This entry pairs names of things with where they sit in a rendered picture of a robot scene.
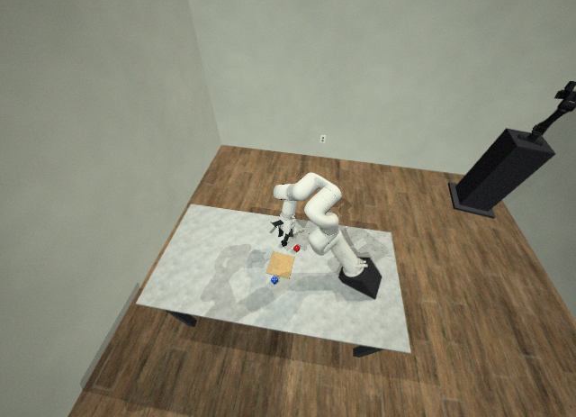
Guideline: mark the tan flat mat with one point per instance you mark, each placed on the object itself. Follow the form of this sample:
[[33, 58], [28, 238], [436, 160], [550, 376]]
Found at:
[[280, 265]]

